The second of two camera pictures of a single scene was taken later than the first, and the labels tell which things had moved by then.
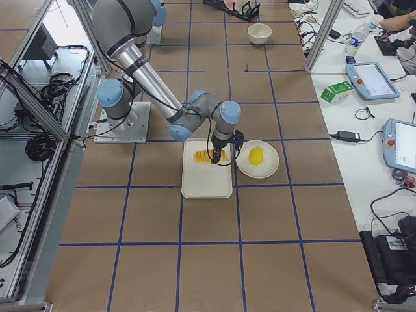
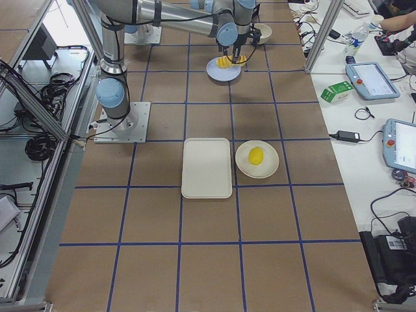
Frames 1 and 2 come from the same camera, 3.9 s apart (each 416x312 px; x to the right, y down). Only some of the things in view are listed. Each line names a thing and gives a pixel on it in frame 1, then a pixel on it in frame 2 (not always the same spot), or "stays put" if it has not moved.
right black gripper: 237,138 -> 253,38
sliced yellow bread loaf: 202,156 -> 227,62
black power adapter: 348,136 stays put
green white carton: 337,92 stays put
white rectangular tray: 205,181 stays put
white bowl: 259,33 stays put
